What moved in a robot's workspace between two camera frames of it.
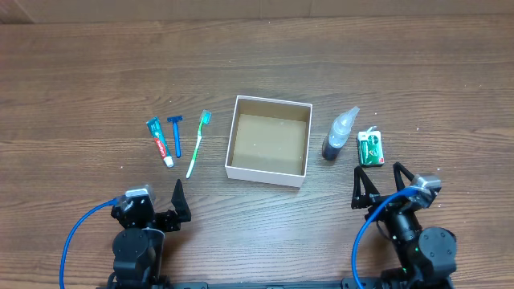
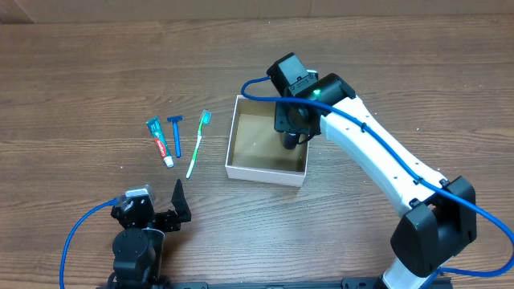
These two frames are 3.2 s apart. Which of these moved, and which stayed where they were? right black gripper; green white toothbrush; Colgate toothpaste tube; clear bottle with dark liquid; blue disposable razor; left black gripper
Moved: clear bottle with dark liquid; right black gripper
Stayed: Colgate toothpaste tube; left black gripper; blue disposable razor; green white toothbrush
